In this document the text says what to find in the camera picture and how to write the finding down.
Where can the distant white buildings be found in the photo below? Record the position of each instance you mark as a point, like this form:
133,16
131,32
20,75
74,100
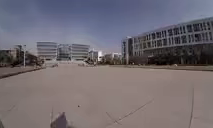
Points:
104,56

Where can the pale concrete plaza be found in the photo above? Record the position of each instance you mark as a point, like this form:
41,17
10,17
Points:
104,90

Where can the white banded office building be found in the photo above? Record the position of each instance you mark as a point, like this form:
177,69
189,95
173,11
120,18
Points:
62,51

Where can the grey strip of ground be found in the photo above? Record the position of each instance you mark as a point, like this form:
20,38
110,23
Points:
174,67

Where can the long curved white building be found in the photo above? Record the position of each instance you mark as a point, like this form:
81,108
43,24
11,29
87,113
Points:
180,41

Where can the pale pole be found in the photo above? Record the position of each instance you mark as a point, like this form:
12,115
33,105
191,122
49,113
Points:
24,56

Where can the raised dark kerb strip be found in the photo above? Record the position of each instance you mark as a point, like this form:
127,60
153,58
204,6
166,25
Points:
14,71

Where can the low buildings with trees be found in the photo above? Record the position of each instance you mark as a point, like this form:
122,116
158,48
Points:
9,56

